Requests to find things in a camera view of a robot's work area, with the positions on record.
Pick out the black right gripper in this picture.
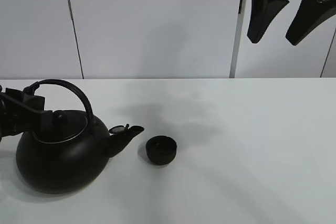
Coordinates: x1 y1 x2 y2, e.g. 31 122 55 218
247 0 335 46

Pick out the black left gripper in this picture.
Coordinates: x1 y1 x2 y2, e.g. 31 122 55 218
1 84 53 137

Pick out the black teapot with handle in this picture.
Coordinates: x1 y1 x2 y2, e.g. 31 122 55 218
16 79 144 194

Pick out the small black teacup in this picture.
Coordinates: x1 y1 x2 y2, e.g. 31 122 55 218
145 135 177 166

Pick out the white partition post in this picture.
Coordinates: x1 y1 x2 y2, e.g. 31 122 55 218
229 0 246 79

